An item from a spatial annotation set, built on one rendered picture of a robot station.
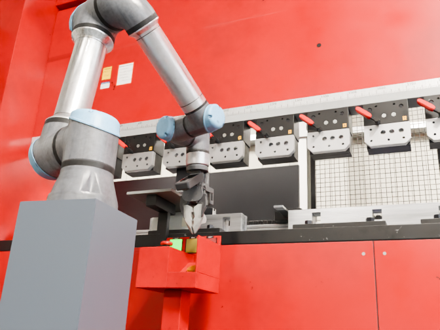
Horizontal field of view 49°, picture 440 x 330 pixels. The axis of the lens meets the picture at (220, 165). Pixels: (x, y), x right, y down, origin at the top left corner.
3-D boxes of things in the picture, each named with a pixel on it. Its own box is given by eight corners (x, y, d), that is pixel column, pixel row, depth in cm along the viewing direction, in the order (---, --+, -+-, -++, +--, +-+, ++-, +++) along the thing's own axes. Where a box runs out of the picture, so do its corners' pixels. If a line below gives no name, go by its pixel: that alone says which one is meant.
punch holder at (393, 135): (365, 146, 165) (362, 103, 170) (367, 155, 172) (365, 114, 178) (411, 142, 159) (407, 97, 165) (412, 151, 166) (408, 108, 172)
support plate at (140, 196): (126, 194, 169) (126, 192, 169) (163, 213, 191) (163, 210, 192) (171, 190, 162) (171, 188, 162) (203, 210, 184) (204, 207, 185)
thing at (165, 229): (139, 256, 160) (146, 194, 168) (161, 263, 173) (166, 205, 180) (150, 256, 159) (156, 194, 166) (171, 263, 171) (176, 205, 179)
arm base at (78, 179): (93, 200, 95) (100, 153, 98) (29, 202, 99) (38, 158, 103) (129, 218, 108) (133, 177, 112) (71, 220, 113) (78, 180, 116)
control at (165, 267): (135, 287, 142) (141, 227, 148) (162, 293, 156) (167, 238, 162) (195, 287, 134) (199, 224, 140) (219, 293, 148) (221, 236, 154)
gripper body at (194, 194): (214, 207, 153) (215, 170, 156) (202, 201, 146) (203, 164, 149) (192, 208, 156) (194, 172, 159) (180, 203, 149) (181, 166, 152)
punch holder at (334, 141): (307, 152, 173) (306, 111, 178) (312, 160, 180) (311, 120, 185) (349, 148, 167) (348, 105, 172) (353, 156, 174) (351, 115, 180)
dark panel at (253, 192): (94, 259, 260) (105, 182, 275) (96, 260, 262) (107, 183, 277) (298, 255, 216) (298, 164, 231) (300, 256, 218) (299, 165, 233)
